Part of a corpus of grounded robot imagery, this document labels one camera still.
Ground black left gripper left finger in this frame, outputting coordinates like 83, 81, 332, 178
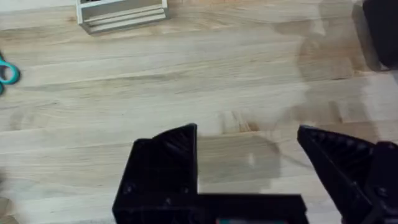
111, 123, 199, 218

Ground pale wooden box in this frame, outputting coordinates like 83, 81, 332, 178
75, 0, 170, 35

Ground teal handled scissors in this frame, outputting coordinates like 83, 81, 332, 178
0, 52, 22, 95

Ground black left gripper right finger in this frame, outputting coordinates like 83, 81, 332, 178
297, 124, 398, 224

